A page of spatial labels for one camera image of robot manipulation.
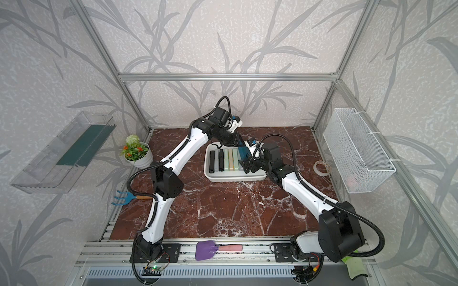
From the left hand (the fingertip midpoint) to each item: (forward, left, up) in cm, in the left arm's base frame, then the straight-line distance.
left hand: (243, 143), depth 85 cm
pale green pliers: (+4, +4, -18) cm, 19 cm away
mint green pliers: (+3, +9, -18) cm, 21 cm away
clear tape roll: (-4, -43, -20) cm, 47 cm away
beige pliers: (-1, +6, -19) cm, 20 cm away
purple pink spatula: (-41, +15, -21) cm, 49 cm away
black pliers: (+1, +17, -18) cm, 25 cm away
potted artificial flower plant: (0, +54, -8) cm, 55 cm away
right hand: (-4, -2, -2) cm, 5 cm away
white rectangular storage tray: (-8, +8, -18) cm, 21 cm away
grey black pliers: (+3, +12, -19) cm, 23 cm away
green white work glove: (-47, -44, -18) cm, 67 cm away
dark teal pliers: (-3, 0, -2) cm, 4 cm away
